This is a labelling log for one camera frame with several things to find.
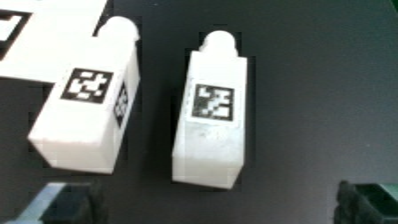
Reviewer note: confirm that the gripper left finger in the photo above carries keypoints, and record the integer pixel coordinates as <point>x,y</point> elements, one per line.
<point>66,204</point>

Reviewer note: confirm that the white leg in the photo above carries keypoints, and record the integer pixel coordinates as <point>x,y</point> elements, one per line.
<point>80,124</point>
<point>208,152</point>

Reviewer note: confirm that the white marker sheet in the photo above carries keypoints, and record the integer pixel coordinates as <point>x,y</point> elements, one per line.
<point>43,27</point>

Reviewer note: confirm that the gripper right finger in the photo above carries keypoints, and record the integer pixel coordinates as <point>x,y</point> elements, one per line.
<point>366,203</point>

